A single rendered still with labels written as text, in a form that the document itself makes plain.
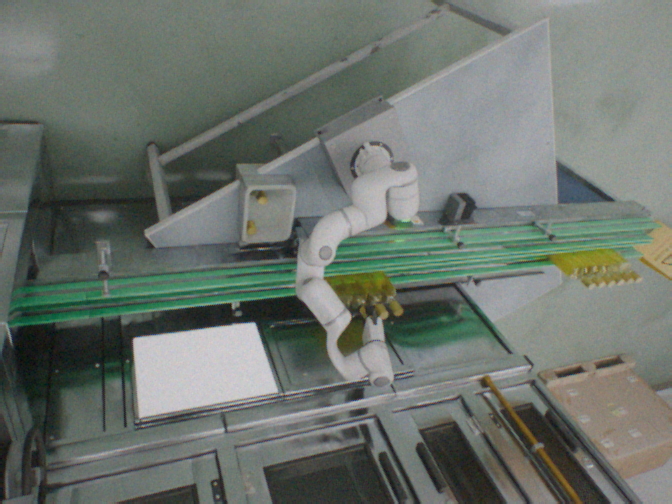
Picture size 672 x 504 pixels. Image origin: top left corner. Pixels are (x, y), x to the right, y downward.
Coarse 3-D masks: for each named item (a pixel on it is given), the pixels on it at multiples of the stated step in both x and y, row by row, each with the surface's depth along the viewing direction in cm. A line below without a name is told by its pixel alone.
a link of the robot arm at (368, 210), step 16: (368, 176) 142; (384, 176) 141; (400, 176) 141; (416, 176) 144; (352, 192) 143; (368, 192) 139; (384, 192) 142; (352, 208) 144; (368, 208) 142; (384, 208) 145; (352, 224) 143; (368, 224) 145
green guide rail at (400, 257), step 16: (528, 240) 223; (544, 240) 226; (560, 240) 229; (576, 240) 231; (592, 240) 234; (608, 240) 236; (624, 240) 239; (640, 240) 242; (336, 256) 188; (352, 256) 190; (368, 256) 192; (384, 256) 194; (400, 256) 196; (416, 256) 198; (432, 256) 200; (448, 256) 201; (464, 256) 203; (480, 256) 207
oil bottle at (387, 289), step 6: (372, 276) 189; (378, 276) 188; (384, 276) 189; (378, 282) 185; (384, 282) 186; (390, 282) 186; (384, 288) 183; (390, 288) 183; (384, 294) 182; (390, 294) 182; (384, 300) 183
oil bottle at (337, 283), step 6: (330, 276) 183; (336, 276) 184; (330, 282) 181; (336, 282) 181; (342, 282) 182; (336, 288) 178; (342, 288) 179; (348, 288) 180; (336, 294) 177; (342, 294) 176; (348, 294) 177; (342, 300) 175; (348, 300) 176
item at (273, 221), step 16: (272, 192) 177; (288, 192) 175; (256, 208) 178; (272, 208) 181; (288, 208) 177; (256, 224) 182; (272, 224) 185; (288, 224) 179; (256, 240) 178; (272, 240) 180
